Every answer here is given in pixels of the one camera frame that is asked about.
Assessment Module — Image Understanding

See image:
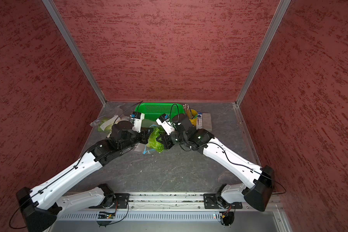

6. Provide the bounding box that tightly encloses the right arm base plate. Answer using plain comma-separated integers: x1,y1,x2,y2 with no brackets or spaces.
203,193,243,210

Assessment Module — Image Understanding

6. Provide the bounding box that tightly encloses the aluminium front rail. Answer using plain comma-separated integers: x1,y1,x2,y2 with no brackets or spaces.
50,191,283,212

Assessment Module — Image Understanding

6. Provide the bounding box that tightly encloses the white blue small box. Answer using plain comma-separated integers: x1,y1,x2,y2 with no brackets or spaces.
196,112,203,129

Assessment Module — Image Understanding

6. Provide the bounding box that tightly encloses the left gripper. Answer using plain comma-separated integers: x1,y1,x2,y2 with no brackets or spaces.
119,126,154,152

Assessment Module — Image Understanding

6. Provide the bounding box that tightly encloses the chinese cabbage back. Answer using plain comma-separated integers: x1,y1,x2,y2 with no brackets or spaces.
147,127,164,153

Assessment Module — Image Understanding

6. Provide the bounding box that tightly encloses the chinese cabbage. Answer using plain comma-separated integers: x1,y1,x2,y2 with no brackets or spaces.
97,117,116,132
147,127,164,153

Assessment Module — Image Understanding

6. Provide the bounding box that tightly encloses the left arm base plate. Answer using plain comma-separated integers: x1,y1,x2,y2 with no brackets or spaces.
89,193,130,210

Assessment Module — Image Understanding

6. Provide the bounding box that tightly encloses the yellow pencil cup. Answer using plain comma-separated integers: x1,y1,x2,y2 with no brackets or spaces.
189,109,198,127

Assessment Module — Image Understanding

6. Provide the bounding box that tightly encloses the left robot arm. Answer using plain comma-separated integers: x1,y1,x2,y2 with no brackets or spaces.
16,121,154,232

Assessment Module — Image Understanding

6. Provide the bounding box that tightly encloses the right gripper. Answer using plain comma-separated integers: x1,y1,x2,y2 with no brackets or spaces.
156,127,189,149

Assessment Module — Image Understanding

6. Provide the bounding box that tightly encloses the green plastic basket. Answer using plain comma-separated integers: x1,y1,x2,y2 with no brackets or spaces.
135,102,185,121

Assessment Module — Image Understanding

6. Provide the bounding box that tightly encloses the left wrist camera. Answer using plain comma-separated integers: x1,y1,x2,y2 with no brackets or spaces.
130,111,145,132

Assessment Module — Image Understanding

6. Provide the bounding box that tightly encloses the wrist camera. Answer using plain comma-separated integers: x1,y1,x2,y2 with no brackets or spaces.
156,114,175,135
130,111,145,132

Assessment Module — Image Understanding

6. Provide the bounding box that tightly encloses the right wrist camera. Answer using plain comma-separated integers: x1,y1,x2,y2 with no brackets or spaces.
156,114,175,135

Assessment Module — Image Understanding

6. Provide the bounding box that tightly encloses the clear zipper bag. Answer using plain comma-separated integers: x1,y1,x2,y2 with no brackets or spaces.
133,119,165,154
90,106,122,134

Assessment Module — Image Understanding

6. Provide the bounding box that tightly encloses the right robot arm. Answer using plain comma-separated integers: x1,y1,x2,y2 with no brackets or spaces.
156,114,275,212

